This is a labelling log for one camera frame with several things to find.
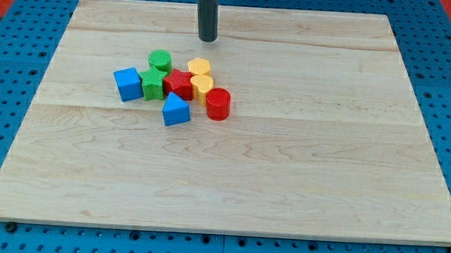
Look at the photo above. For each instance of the red star block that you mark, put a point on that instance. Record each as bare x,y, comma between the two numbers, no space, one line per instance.
179,83

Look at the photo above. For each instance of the green star block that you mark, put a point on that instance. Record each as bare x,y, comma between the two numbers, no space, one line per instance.
152,85

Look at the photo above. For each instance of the green circle block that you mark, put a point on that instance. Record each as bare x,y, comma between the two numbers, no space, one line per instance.
161,60

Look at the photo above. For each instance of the red cylinder block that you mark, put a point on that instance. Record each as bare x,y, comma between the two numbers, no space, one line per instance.
218,104

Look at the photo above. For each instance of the yellow heart block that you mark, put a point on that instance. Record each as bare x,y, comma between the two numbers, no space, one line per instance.
201,85

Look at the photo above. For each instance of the blue triangle block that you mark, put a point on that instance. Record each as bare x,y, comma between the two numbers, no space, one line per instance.
175,110

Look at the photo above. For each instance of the yellow hexagon block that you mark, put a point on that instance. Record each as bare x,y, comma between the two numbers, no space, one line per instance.
199,66

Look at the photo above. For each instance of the light wooden board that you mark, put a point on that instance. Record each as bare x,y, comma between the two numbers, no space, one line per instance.
325,139

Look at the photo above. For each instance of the blue cube block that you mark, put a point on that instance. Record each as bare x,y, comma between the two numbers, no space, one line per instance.
129,84

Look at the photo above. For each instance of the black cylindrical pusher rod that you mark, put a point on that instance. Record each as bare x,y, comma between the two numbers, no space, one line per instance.
207,20

